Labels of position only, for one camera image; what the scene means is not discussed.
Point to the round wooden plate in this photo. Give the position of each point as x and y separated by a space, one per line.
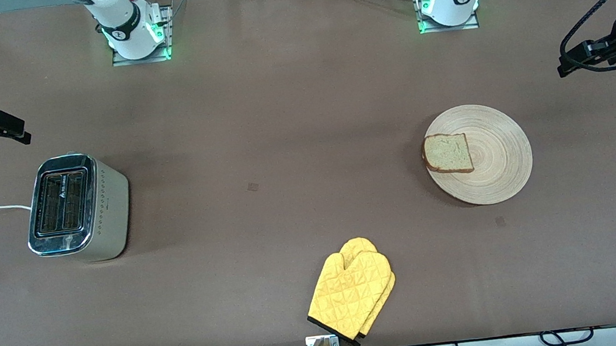
500 161

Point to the brown-crust bread slice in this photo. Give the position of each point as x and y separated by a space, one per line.
449 152

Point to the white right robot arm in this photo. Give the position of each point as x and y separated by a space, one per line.
118 14

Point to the silver two-slot toaster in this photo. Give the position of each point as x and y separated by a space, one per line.
108 221

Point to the yellow quilted oven mitt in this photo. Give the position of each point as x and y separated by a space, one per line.
346 294
359 245

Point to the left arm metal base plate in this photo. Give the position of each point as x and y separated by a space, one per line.
466 26

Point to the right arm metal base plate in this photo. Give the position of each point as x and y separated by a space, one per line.
141 60

